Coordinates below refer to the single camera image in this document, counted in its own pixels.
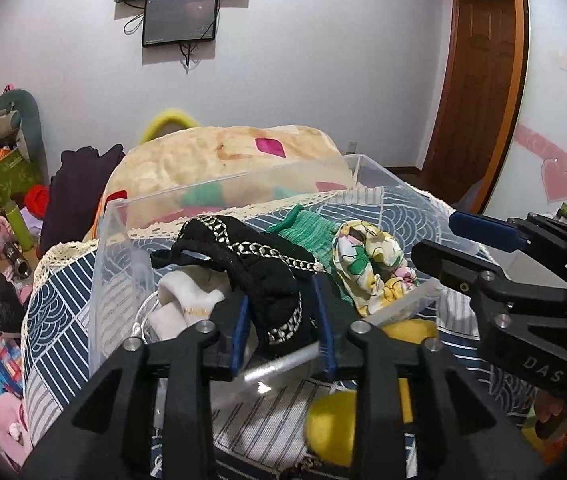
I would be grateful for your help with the blue patterned bedcover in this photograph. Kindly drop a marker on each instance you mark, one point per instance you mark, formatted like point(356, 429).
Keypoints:
point(61, 285)

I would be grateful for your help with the green bottle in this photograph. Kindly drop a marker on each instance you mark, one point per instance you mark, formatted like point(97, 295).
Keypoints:
point(19, 227)

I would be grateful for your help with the grey plush toy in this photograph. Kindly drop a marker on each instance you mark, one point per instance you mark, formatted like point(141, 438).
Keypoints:
point(18, 120)

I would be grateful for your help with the green knit cloth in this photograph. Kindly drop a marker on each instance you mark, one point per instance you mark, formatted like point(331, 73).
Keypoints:
point(313, 232)

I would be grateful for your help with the floral fabric scrunchie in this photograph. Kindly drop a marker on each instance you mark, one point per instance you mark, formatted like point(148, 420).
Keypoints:
point(363, 260)

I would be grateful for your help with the beige patterned pillow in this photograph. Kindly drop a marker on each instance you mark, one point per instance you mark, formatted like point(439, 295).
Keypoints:
point(203, 155)

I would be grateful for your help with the wall socket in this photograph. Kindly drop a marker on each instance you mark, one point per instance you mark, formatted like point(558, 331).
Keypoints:
point(351, 147)

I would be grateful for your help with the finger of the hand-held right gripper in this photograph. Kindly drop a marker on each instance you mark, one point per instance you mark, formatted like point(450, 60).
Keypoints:
point(483, 229)
point(448, 262)

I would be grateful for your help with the pink slippers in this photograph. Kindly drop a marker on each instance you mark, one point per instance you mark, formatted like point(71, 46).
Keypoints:
point(8, 425)

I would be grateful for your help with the brown wooden door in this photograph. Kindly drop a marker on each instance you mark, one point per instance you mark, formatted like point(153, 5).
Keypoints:
point(478, 85)

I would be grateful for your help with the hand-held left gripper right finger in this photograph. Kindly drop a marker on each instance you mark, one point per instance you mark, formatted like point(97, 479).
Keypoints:
point(324, 332)

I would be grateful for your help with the small black wall monitor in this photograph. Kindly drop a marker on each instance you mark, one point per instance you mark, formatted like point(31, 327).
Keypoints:
point(179, 20)

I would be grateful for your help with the black bag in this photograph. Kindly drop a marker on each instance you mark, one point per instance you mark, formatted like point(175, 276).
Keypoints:
point(3, 300)

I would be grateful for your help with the dark purple cloth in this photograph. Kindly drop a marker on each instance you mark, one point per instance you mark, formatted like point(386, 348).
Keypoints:
point(76, 190)

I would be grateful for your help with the red soft item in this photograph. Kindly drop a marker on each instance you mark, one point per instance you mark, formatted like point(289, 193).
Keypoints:
point(37, 200)

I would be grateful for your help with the person's right hand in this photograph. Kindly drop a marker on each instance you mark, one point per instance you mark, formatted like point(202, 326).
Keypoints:
point(549, 407)

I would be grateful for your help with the clear plastic storage box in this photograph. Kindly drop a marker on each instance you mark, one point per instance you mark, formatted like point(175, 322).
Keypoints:
point(113, 270)

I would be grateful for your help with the white socks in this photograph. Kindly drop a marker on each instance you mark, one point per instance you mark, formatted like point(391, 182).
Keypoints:
point(183, 302)

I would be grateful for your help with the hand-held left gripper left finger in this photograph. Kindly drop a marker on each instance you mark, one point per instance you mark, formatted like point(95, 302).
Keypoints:
point(240, 332)

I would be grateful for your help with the green cardboard box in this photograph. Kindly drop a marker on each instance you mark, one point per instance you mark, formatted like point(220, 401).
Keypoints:
point(6, 175)

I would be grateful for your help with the yellow soft sponge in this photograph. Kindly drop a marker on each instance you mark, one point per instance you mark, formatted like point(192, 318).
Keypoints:
point(333, 425)

